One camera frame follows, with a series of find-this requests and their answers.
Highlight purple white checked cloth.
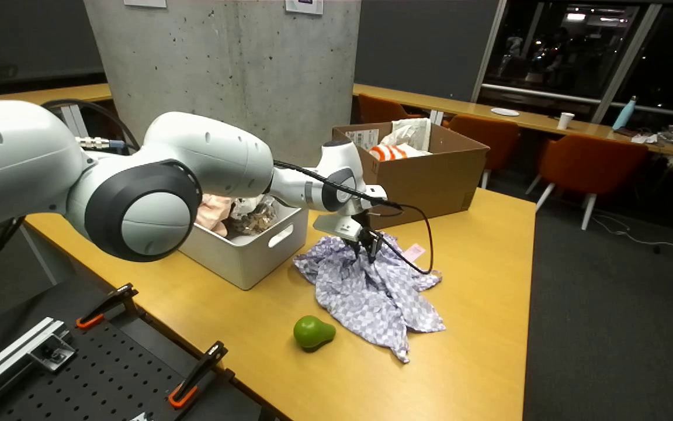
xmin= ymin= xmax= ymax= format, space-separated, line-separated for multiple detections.
xmin=292 ymin=234 xmax=449 ymax=365

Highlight black orange clamp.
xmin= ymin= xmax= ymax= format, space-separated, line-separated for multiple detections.
xmin=72 ymin=280 xmax=141 ymax=332
xmin=166 ymin=340 xmax=230 ymax=411

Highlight light blue bottle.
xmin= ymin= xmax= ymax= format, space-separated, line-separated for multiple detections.
xmin=609 ymin=93 xmax=639 ymax=133

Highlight wooden desk white legs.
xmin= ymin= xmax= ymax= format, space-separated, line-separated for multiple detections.
xmin=0 ymin=83 xmax=114 ymax=108

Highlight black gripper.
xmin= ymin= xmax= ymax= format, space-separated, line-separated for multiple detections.
xmin=345 ymin=208 xmax=387 ymax=267

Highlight small pink card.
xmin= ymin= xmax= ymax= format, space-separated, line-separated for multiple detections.
xmin=402 ymin=242 xmax=428 ymax=265

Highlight white printed paper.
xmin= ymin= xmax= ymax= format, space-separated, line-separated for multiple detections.
xmin=344 ymin=126 xmax=384 ymax=149

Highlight white plastic bin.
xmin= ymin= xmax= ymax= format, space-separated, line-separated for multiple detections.
xmin=180 ymin=196 xmax=311 ymax=292

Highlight long wooden window desk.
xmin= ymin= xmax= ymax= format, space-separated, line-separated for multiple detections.
xmin=350 ymin=83 xmax=673 ymax=167

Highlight brown cardboard box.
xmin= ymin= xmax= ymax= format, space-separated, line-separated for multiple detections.
xmin=332 ymin=119 xmax=492 ymax=231

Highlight red white striped cloth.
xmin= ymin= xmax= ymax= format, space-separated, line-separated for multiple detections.
xmin=366 ymin=141 xmax=414 ymax=165

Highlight aluminium rail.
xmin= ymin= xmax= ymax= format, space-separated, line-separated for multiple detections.
xmin=0 ymin=314 xmax=77 ymax=408

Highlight orange chair white legs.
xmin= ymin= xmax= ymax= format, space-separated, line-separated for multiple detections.
xmin=350 ymin=93 xmax=426 ymax=126
xmin=533 ymin=133 xmax=655 ymax=234
xmin=443 ymin=115 xmax=523 ymax=193

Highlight black perforated board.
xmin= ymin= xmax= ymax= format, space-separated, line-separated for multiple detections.
xmin=0 ymin=314 xmax=237 ymax=421

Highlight white paper bag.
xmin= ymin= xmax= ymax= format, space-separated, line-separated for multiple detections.
xmin=381 ymin=115 xmax=436 ymax=156

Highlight green pear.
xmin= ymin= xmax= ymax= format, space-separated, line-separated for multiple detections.
xmin=292 ymin=314 xmax=338 ymax=353

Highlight thin floor cable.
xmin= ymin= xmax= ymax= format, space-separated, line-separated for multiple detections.
xmin=590 ymin=211 xmax=673 ymax=252

